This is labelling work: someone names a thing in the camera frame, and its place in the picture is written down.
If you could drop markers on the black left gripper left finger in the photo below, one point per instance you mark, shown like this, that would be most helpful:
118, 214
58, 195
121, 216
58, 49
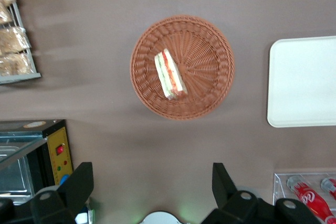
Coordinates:
76, 184

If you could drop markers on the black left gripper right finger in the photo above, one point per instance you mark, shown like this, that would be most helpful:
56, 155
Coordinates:
223, 187

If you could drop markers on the triangular layered sandwich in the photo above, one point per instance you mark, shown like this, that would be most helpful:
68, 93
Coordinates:
170, 74

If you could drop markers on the cream rectangular serving tray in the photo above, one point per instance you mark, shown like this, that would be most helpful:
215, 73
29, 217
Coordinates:
302, 82

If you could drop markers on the round brown wicker basket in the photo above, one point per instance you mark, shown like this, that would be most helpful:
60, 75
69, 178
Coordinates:
204, 51

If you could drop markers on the grey box with green light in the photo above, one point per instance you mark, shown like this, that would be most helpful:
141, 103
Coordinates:
84, 217

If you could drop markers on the black food warmer yellow panel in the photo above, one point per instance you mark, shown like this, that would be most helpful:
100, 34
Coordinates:
61, 142

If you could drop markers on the clear acrylic bottle rack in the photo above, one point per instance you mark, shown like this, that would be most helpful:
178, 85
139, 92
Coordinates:
278, 184

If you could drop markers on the steel pan in warmer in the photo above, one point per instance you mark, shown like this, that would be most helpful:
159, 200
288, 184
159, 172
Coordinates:
13, 179

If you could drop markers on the red cola bottle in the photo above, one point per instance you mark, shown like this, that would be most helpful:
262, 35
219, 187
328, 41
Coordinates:
331, 186
312, 200

